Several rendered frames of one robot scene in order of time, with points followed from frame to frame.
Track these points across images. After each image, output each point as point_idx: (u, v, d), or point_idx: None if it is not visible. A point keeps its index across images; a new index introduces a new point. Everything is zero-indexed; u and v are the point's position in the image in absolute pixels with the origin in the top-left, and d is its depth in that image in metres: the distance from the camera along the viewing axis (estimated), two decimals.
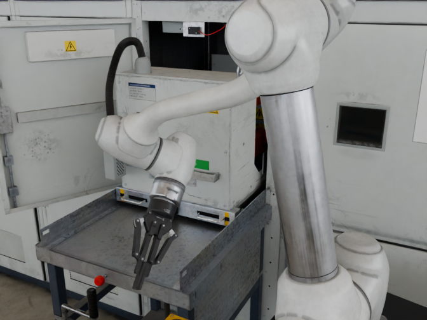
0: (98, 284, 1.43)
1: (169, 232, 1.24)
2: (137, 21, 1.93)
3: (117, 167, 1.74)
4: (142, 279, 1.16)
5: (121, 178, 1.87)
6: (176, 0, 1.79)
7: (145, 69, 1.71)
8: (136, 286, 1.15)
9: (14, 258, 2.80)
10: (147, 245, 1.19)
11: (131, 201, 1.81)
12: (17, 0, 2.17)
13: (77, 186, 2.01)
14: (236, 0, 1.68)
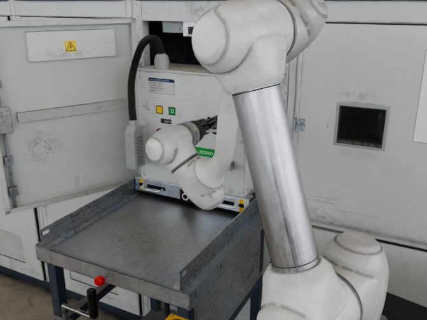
0: (98, 284, 1.43)
1: (210, 131, 1.57)
2: (137, 21, 1.93)
3: (138, 157, 1.85)
4: None
5: (140, 167, 1.98)
6: (176, 0, 1.79)
7: (164, 65, 1.82)
8: None
9: (14, 258, 2.80)
10: None
11: (150, 190, 1.92)
12: (17, 0, 2.17)
13: (77, 186, 2.01)
14: None
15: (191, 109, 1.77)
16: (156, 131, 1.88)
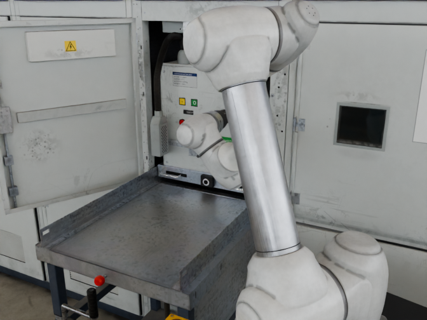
0: (98, 284, 1.43)
1: None
2: (137, 21, 1.93)
3: (162, 145, 2.00)
4: None
5: (163, 156, 2.13)
6: (176, 0, 1.79)
7: (187, 60, 1.97)
8: None
9: (14, 258, 2.80)
10: None
11: (169, 175, 2.08)
12: (17, 0, 2.17)
13: (77, 186, 2.01)
14: (236, 0, 1.68)
15: (212, 101, 1.92)
16: (178, 122, 2.03)
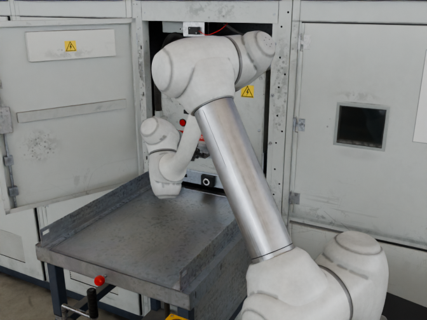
0: (98, 284, 1.43)
1: None
2: (137, 21, 1.93)
3: None
4: None
5: None
6: (176, 0, 1.79)
7: None
8: None
9: (14, 258, 2.80)
10: None
11: None
12: (17, 0, 2.17)
13: (77, 186, 2.01)
14: (236, 0, 1.68)
15: None
16: (179, 122, 2.03)
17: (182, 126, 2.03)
